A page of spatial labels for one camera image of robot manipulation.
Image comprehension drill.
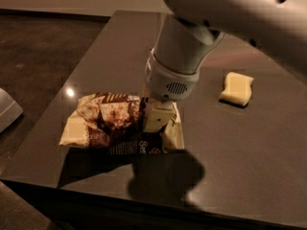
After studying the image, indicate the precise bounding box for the brown chip bag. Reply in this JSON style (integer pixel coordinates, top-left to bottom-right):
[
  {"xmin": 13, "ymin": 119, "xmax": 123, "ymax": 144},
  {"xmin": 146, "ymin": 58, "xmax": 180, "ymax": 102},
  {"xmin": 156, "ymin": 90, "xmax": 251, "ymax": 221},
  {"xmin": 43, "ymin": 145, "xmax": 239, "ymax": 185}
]
[{"xmin": 59, "ymin": 93, "xmax": 184, "ymax": 155}]

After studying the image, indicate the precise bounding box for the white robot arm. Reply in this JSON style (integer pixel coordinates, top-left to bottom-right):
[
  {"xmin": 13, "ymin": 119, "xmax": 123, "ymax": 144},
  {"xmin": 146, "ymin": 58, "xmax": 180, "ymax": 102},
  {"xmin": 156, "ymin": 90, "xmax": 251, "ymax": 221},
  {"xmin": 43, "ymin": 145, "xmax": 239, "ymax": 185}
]
[{"xmin": 145, "ymin": 0, "xmax": 307, "ymax": 101}]

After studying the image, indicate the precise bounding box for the yellow sponge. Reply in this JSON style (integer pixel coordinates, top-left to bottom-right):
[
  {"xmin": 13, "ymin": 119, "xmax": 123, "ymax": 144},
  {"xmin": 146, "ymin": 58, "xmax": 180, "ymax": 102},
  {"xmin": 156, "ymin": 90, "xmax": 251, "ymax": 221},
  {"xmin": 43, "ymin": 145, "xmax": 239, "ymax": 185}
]
[{"xmin": 220, "ymin": 72, "xmax": 254, "ymax": 106}]

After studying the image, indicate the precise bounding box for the grey robot base corner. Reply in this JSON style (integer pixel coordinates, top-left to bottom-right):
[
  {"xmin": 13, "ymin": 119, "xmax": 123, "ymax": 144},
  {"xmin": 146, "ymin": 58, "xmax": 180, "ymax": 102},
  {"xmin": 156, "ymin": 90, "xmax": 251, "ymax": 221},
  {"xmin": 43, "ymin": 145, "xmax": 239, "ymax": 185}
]
[{"xmin": 0, "ymin": 88, "xmax": 23, "ymax": 133}]

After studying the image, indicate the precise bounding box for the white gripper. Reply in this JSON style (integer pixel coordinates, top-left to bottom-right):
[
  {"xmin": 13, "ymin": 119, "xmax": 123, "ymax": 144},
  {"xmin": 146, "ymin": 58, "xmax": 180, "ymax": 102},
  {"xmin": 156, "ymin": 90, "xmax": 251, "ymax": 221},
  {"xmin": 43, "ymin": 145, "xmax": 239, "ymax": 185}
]
[{"xmin": 143, "ymin": 51, "xmax": 200, "ymax": 133}]

